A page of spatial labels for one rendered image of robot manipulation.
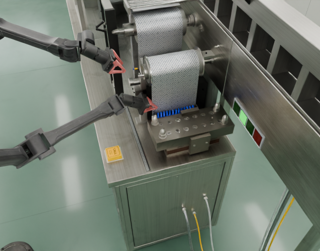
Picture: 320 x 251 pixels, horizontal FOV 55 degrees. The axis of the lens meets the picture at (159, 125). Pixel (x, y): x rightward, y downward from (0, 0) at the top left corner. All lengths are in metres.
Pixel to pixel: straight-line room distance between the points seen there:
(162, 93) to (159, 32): 0.31
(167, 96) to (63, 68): 2.43
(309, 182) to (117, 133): 0.98
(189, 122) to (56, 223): 1.36
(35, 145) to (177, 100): 0.71
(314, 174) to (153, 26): 0.98
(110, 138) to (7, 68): 2.60
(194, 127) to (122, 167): 0.40
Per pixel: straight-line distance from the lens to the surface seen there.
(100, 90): 1.96
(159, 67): 1.43
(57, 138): 1.28
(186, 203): 1.87
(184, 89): 1.54
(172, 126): 1.51
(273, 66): 1.16
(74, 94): 3.42
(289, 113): 1.11
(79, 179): 2.65
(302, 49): 1.03
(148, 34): 1.59
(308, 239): 1.57
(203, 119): 1.56
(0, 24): 1.49
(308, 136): 1.07
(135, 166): 1.52
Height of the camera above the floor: 2.11
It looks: 46 degrees down
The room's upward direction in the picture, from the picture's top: straight up
